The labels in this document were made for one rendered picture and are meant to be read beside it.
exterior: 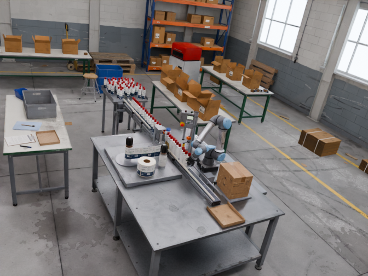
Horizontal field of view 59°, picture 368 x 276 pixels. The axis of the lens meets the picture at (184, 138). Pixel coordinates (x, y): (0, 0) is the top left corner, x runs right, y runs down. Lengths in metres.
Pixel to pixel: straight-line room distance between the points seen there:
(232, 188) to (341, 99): 5.86
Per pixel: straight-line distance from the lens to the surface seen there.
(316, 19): 9.69
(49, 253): 4.04
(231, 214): 3.39
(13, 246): 4.20
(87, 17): 10.88
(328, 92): 9.14
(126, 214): 4.14
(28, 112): 5.02
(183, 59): 9.12
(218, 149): 3.82
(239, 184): 3.50
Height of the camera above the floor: 2.87
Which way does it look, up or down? 26 degrees down
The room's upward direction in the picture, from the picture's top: 9 degrees clockwise
